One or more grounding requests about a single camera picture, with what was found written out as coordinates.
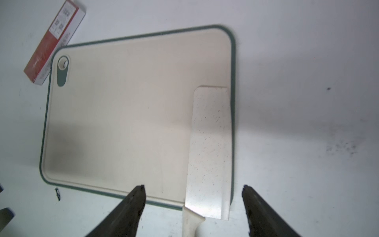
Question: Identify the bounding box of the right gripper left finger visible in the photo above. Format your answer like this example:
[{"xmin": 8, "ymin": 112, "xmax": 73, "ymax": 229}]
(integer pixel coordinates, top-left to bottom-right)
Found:
[{"xmin": 88, "ymin": 185, "xmax": 146, "ymax": 237}]

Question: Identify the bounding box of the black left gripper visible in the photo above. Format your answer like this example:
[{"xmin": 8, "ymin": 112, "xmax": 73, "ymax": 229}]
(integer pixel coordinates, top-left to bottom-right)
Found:
[{"xmin": 0, "ymin": 183, "xmax": 15, "ymax": 232}]

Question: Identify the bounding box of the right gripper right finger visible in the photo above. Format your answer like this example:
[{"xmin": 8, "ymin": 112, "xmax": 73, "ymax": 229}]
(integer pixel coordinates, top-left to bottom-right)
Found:
[{"xmin": 242, "ymin": 185, "xmax": 299, "ymax": 237}]

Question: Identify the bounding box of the beige green-rimmed cutting board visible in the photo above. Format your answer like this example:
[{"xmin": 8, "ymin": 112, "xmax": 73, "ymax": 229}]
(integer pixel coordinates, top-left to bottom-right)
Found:
[{"xmin": 39, "ymin": 25, "xmax": 236, "ymax": 209}]

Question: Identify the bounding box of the red rectangular box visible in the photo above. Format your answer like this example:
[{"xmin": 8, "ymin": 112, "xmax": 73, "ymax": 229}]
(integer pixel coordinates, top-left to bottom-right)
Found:
[{"xmin": 24, "ymin": 1, "xmax": 85, "ymax": 86}]

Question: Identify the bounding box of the small dark debris piece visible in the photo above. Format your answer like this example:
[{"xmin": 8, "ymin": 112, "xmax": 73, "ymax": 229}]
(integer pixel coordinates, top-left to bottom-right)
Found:
[{"xmin": 55, "ymin": 188, "xmax": 61, "ymax": 201}]

